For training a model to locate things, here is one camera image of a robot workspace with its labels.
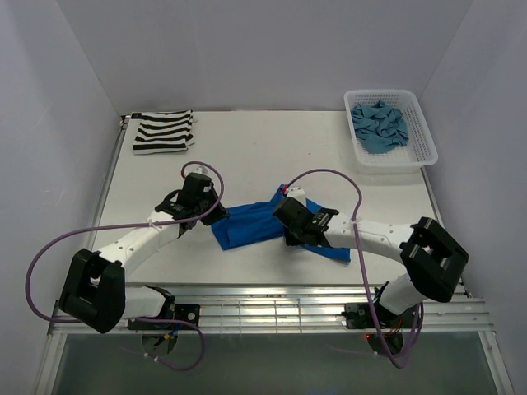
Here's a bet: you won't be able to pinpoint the blue tank top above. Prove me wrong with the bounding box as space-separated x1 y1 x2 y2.
210 184 352 264

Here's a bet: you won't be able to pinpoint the black white striped tank top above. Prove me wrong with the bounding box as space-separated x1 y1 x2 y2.
132 109 194 156

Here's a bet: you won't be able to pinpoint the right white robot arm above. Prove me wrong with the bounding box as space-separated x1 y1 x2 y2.
273 188 469 327

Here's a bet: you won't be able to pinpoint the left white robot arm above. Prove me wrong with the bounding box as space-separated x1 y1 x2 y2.
58 161 229 333

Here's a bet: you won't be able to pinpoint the light teal tank top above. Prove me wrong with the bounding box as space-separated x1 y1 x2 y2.
350 100 409 155

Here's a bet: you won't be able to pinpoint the white plastic basket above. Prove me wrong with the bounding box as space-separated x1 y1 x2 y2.
343 89 438 174

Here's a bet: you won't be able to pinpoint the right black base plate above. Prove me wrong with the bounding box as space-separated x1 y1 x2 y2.
341 303 416 329

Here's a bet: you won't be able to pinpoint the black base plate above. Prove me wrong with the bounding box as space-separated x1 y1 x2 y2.
127 304 201 332
341 303 416 329

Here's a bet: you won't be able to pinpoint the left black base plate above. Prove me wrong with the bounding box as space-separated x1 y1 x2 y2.
127 304 201 332

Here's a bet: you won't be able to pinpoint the aluminium frame rails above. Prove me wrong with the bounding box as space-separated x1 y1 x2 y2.
35 113 515 395

